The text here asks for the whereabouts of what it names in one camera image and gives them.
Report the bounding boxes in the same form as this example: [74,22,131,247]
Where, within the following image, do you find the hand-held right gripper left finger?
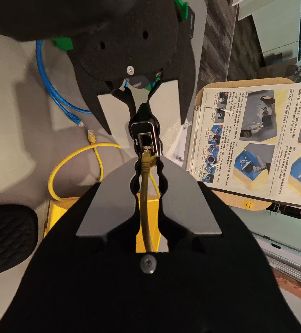
[75,157,141,253]

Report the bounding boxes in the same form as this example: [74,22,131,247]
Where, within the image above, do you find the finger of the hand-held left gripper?
[147,79,187,157]
[97,88,137,150]

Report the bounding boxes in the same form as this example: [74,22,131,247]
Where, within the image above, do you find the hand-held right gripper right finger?
[157,157,222,253]

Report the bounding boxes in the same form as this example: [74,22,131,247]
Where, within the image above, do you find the black ethernet splitter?
[129,103,163,158]

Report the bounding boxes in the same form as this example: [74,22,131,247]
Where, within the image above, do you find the yellow ethernet cable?
[48,129,161,253]

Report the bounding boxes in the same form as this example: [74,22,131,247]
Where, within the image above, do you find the yellow plastic bin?
[43,196,162,253]

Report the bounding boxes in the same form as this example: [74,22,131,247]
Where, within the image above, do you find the green plastic bin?
[50,0,190,91]

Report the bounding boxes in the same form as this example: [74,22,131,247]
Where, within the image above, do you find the blue ethernet cable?
[36,40,92,128]

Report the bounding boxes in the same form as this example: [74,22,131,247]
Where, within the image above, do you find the instruction sign board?
[185,78,301,212]

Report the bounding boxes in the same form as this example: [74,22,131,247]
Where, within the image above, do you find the black wrist rest pad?
[0,204,39,280]

